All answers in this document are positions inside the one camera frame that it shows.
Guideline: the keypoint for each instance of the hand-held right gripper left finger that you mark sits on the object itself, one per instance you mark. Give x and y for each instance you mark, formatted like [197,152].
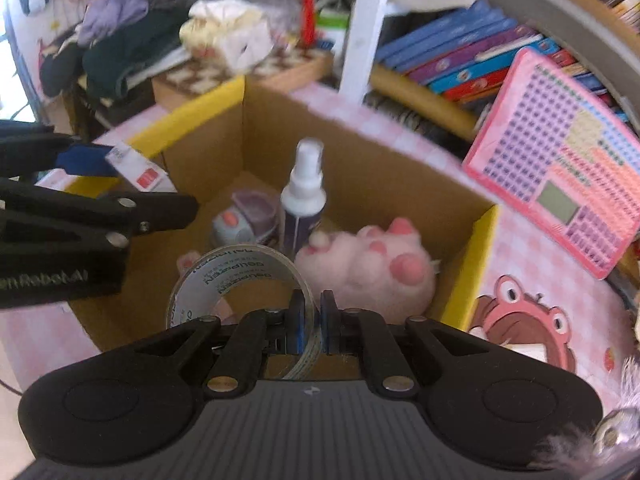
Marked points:
[298,320]

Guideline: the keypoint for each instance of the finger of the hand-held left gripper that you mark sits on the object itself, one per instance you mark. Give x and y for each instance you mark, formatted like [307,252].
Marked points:
[150,212]
[82,159]

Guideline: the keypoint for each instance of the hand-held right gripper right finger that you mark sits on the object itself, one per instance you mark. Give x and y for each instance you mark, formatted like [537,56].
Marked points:
[327,320]

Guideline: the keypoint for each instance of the small white red box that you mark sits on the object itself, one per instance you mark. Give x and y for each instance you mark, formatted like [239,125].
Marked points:
[142,172]

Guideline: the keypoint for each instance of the pink plush paw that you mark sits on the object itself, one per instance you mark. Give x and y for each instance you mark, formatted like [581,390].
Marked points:
[370,270]

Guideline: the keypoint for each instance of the clear tape roll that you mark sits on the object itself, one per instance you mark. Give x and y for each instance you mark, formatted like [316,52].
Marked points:
[240,265]

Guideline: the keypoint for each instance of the blue purple pencil sharpener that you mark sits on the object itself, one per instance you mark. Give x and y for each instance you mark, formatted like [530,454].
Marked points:
[240,222]

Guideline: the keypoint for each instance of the white spray bottle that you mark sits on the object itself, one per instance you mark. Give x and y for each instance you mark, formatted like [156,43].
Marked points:
[302,200]

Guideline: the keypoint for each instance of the yellow cardboard box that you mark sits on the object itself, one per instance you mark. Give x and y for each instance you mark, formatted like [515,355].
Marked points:
[400,180]

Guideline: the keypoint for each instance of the pile of folded clothes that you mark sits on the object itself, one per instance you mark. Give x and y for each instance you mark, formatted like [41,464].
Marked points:
[125,40]

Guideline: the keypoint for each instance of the floral tissue pack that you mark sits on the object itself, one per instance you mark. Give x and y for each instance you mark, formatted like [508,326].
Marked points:
[230,35]

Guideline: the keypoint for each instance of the wooden chessboard box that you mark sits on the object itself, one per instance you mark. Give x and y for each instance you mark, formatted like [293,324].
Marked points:
[290,70]

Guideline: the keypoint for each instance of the red bottle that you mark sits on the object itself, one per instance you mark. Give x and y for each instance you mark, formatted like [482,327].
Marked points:
[308,10]

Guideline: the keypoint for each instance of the pink toy learning tablet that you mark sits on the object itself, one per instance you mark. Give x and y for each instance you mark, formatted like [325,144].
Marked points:
[560,160]

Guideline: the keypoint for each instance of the row of blue purple books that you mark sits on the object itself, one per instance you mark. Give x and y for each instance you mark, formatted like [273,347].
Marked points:
[465,50]

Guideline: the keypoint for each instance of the white shelf post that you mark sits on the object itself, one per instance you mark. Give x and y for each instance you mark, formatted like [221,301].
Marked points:
[367,25]

